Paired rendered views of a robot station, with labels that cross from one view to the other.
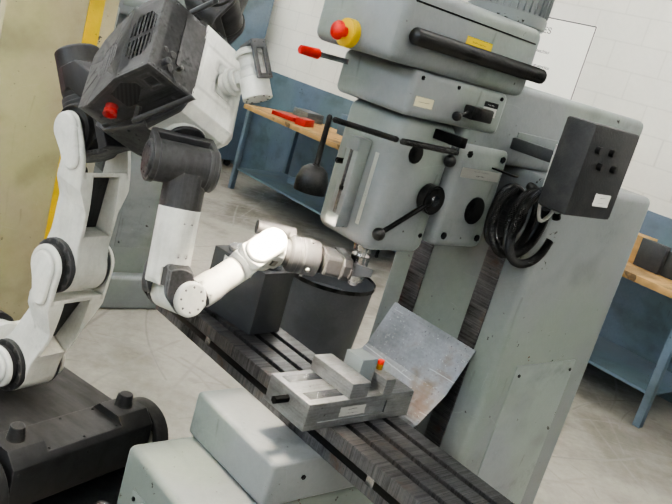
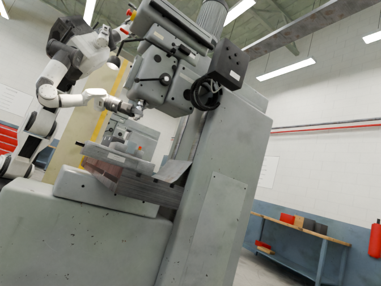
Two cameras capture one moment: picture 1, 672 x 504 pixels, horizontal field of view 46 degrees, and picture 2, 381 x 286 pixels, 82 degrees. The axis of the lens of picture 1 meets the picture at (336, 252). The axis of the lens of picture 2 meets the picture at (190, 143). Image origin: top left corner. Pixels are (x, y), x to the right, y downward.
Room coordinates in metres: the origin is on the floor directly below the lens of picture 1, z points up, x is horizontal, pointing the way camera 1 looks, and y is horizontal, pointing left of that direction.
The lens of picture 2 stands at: (0.77, -0.74, 0.90)
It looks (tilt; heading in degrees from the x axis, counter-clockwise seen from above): 12 degrees up; 16
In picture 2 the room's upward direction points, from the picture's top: 18 degrees clockwise
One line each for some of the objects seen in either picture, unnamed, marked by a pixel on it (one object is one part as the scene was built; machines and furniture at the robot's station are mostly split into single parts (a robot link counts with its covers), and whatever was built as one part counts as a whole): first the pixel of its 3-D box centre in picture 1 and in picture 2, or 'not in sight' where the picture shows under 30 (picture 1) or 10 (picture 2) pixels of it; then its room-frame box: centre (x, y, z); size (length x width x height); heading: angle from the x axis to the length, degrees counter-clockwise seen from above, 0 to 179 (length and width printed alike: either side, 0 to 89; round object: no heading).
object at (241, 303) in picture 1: (247, 286); (111, 150); (2.19, 0.22, 1.01); 0.22 x 0.12 x 0.20; 52
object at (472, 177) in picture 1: (438, 183); (177, 93); (2.02, -0.20, 1.47); 0.24 x 0.19 x 0.26; 44
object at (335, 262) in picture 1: (322, 261); (122, 108); (1.85, 0.03, 1.23); 0.13 x 0.12 x 0.10; 19
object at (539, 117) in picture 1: (530, 127); (220, 89); (2.23, -0.42, 1.66); 0.80 x 0.23 x 0.20; 134
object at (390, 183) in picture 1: (386, 176); (152, 78); (1.88, -0.06, 1.47); 0.21 x 0.19 x 0.32; 44
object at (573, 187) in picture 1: (591, 170); (229, 65); (1.85, -0.51, 1.62); 0.20 x 0.09 x 0.21; 134
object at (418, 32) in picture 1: (482, 57); (183, 26); (1.80, -0.19, 1.79); 0.45 x 0.04 x 0.04; 134
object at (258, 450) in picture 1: (307, 434); (108, 190); (1.88, -0.06, 0.77); 0.50 x 0.35 x 0.12; 134
